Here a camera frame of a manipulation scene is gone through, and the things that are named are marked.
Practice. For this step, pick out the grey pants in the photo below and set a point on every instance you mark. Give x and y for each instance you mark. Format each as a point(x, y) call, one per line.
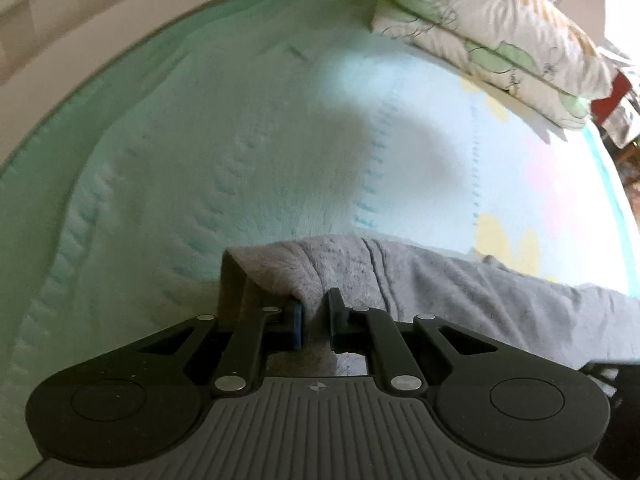
point(450, 290)

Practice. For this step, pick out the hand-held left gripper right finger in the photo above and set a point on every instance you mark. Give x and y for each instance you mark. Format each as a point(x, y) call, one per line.
point(332, 321)

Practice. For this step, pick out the red panel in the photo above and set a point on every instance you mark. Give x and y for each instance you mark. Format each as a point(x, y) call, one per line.
point(611, 96)

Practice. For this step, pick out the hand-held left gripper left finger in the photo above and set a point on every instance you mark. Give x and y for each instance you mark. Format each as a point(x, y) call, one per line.
point(298, 327)

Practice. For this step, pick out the orange-print white pillow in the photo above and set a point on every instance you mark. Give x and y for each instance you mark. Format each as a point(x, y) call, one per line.
point(505, 15)

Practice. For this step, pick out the green-print white pillow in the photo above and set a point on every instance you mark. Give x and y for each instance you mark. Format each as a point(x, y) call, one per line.
point(450, 45)

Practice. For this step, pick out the pastel flower-print bed sheet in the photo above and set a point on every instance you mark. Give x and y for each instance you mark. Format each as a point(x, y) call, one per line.
point(210, 150)

